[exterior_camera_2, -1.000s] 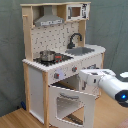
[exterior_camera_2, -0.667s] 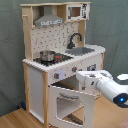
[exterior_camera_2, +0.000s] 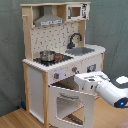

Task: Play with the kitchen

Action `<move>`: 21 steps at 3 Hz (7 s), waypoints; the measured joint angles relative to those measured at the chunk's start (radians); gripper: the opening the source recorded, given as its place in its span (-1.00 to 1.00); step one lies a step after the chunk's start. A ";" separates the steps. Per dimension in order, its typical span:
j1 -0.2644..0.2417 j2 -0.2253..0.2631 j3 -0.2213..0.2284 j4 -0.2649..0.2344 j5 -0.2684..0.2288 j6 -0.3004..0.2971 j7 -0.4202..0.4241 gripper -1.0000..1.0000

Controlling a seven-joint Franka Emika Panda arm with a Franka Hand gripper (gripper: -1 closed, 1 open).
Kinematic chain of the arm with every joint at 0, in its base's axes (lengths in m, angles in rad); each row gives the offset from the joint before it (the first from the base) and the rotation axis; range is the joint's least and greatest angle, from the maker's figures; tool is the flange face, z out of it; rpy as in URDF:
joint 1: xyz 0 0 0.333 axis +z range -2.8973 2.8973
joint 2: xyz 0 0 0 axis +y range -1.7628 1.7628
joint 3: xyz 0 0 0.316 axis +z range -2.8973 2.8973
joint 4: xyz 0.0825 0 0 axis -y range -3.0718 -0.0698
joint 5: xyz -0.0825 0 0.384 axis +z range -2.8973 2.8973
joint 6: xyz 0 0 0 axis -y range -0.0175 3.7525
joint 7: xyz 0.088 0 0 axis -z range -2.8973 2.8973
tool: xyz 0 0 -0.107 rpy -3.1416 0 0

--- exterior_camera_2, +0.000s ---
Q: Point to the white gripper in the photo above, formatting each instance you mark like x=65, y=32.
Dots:
x=99, y=78

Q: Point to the white oven door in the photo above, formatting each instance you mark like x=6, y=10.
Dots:
x=63, y=102

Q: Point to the white toy microwave door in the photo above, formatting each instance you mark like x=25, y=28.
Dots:
x=77, y=11

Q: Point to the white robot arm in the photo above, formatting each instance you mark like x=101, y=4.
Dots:
x=108, y=89

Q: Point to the wooden toy kitchen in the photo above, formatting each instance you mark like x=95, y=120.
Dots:
x=58, y=38

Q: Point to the right red stove knob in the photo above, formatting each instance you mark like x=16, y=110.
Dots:
x=74, y=69

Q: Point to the red stove knob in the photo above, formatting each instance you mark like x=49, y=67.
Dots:
x=56, y=75
x=74, y=69

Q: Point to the left red stove knob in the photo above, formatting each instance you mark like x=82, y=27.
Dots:
x=56, y=75

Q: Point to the grey toy sink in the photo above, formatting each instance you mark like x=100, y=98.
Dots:
x=79, y=51

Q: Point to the black toy stovetop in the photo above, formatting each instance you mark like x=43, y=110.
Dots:
x=58, y=59

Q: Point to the silver toy pot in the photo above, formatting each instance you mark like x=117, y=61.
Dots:
x=47, y=55

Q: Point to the grey range hood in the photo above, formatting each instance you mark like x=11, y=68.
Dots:
x=48, y=18

